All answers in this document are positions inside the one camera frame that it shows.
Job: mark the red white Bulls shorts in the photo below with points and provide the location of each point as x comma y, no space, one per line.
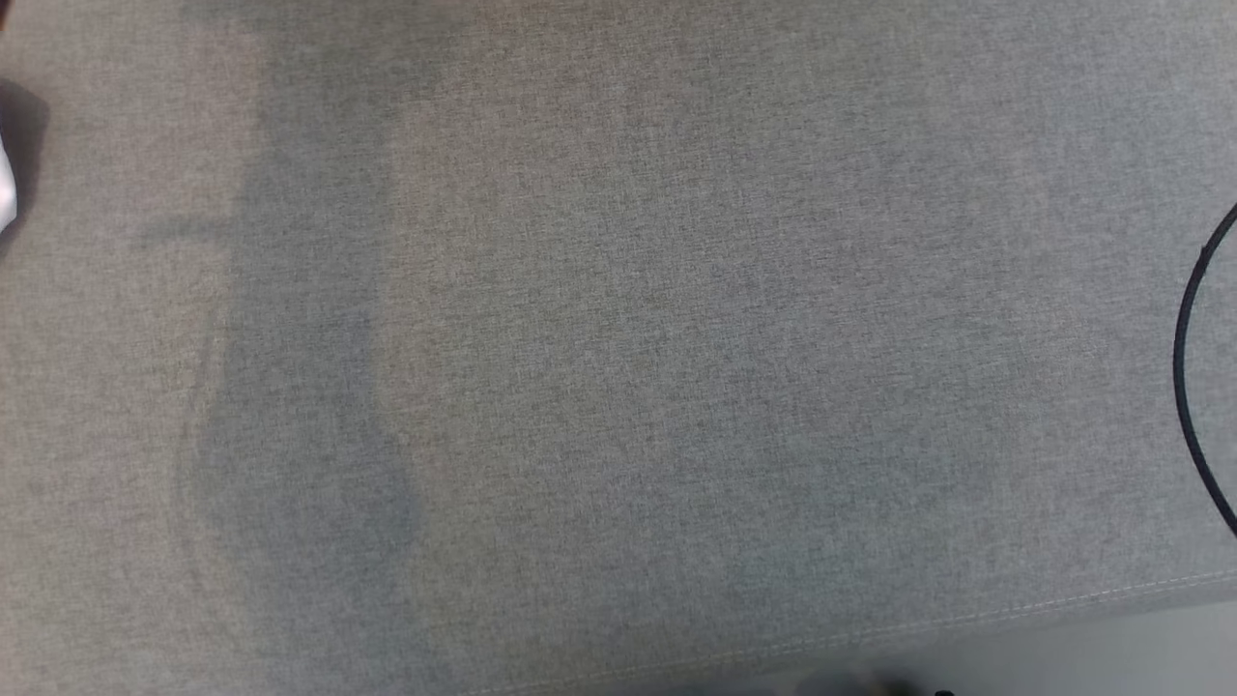
5,188

